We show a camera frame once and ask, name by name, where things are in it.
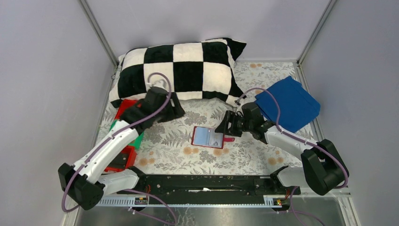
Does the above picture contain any red leather card holder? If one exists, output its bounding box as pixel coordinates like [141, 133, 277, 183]
[191, 126, 235, 149]

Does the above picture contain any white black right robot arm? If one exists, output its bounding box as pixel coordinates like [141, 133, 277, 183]
[215, 103, 349, 195]

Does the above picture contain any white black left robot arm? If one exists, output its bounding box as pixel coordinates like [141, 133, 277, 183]
[58, 80, 184, 212]

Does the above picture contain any white diamond credit card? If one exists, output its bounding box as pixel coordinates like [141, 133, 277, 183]
[209, 133, 223, 148]

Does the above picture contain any red plastic bin far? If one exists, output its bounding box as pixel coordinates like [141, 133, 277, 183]
[114, 99, 137, 120]

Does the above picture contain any red plastic bin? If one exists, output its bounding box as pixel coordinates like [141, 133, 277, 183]
[114, 99, 137, 120]
[104, 145, 137, 172]

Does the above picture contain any floral patterned table mat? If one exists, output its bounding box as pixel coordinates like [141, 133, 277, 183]
[90, 62, 325, 176]

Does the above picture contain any green plastic bin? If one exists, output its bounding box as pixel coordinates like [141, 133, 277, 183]
[109, 120, 144, 150]

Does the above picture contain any blue folded cloth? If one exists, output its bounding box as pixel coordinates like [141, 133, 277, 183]
[267, 76, 320, 133]

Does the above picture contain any black white checkered pillow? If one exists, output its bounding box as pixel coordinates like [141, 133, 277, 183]
[109, 38, 247, 108]

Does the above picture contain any red plastic bin near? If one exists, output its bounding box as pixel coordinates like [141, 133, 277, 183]
[104, 145, 137, 172]

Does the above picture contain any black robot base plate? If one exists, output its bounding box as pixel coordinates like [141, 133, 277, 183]
[133, 174, 301, 198]

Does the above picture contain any grey slotted cable duct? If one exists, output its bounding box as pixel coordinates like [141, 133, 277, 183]
[96, 194, 283, 209]

